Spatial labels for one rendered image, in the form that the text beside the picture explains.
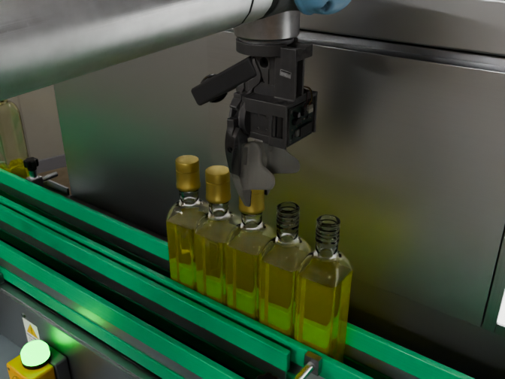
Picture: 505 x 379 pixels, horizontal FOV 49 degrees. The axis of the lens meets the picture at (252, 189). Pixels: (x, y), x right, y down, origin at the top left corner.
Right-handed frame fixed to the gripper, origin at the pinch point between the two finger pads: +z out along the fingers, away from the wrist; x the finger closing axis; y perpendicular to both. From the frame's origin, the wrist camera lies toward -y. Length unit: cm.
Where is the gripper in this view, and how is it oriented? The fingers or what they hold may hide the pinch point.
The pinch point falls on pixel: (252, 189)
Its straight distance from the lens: 73.6
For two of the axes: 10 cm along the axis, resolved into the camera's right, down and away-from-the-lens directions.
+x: 5.8, -3.7, 7.2
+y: 8.1, 2.6, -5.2
